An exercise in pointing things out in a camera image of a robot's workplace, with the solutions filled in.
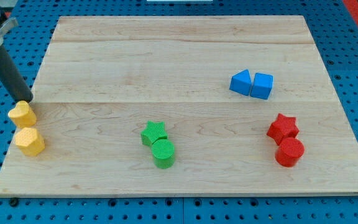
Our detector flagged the wooden board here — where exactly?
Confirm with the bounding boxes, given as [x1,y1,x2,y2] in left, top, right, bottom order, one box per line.
[0,16,358,198]

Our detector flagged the green star block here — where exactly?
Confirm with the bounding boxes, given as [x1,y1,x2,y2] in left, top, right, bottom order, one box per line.
[140,121,168,146]

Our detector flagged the blue triangle block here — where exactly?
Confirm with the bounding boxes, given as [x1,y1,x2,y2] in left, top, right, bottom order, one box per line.
[229,70,252,96]

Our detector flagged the red star block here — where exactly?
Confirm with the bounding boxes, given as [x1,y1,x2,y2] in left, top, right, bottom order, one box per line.
[267,113,300,145]

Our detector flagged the yellow hexagon block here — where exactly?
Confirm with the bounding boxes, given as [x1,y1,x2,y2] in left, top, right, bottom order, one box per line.
[14,128,45,157]

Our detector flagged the red cylinder block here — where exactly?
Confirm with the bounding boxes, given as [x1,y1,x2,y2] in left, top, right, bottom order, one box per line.
[275,138,305,167]

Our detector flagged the yellow heart block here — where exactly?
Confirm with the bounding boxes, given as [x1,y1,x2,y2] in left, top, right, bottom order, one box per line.
[7,101,37,129]

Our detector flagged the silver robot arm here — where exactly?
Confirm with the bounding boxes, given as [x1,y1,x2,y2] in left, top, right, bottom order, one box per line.
[0,8,33,102]

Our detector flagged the blue cube block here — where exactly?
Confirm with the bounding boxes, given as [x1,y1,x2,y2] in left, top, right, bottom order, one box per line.
[250,73,273,100]

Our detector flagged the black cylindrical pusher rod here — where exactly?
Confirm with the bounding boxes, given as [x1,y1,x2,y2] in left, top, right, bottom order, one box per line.
[0,45,33,102]

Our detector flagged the green cylinder block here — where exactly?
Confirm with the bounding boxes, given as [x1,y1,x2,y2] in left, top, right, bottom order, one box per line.
[151,139,175,169]

